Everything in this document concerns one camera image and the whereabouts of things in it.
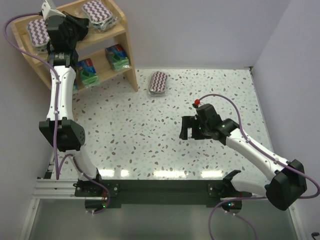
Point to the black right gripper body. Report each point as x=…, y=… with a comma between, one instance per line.
x=194, y=127

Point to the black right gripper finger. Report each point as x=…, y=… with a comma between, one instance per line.
x=187, y=122
x=197, y=134

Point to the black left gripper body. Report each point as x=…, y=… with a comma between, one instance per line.
x=75, y=25

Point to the purple wavy sponge pack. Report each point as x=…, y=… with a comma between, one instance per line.
x=158, y=84
x=38, y=35
x=100, y=17

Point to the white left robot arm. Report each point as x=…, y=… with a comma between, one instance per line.
x=60, y=129

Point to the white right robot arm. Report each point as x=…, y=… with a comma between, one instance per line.
x=284, y=182

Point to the wooden three-tier shelf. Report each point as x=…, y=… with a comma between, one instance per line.
x=93, y=46

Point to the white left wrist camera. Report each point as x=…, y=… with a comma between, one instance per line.
x=48, y=9

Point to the aluminium frame rail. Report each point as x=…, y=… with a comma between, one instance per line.
x=47, y=188

